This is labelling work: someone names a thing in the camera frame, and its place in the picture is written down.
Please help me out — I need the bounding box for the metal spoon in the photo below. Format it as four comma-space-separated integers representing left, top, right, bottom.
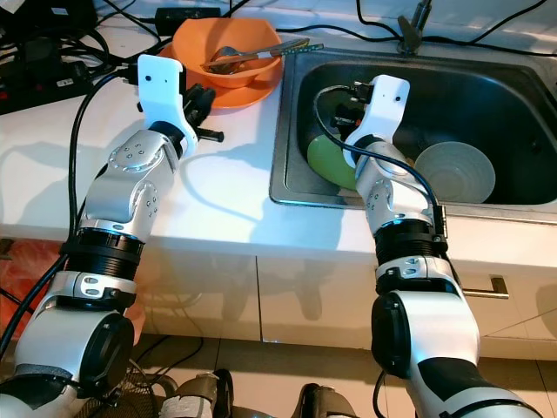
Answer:
205, 45, 271, 75

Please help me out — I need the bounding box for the orange plastic plate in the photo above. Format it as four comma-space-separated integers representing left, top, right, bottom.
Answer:
183, 52, 285, 110

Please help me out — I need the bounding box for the orange plastic bowl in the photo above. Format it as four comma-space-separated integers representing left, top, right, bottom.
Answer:
172, 17, 284, 91

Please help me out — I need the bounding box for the dark green-patterned chopstick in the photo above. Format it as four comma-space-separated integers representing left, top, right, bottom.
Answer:
274, 39, 325, 55

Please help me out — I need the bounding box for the white kitchen base cabinet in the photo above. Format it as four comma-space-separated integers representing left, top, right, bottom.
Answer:
0, 222, 557, 362

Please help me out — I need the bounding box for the green plate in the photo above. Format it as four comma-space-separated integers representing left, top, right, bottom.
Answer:
306, 135, 362, 191

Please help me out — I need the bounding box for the black power adapter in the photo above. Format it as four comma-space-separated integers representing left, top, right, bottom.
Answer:
155, 8, 221, 36

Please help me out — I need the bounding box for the metal faucet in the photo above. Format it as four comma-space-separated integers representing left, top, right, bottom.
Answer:
396, 0, 433, 57

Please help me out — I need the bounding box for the grey bowl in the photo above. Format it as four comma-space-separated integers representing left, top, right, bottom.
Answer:
413, 141, 497, 206

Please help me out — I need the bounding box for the stainless steel sink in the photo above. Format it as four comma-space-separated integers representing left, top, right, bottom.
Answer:
270, 44, 557, 210

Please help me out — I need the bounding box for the black power strip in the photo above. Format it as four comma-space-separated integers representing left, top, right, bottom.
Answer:
0, 57, 98, 114

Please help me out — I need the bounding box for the black device box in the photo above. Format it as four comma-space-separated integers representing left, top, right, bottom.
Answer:
0, 0, 97, 44

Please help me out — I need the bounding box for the robot right leg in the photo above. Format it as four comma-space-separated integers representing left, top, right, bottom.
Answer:
292, 381, 368, 418

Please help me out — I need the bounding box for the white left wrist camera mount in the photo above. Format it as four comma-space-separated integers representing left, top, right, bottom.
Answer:
137, 54, 191, 156

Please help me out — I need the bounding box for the black counter cable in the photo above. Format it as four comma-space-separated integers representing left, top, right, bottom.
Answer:
274, 24, 399, 44
354, 0, 401, 43

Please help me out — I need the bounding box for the wire guard floor fan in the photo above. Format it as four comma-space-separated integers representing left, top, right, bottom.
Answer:
109, 359, 184, 418

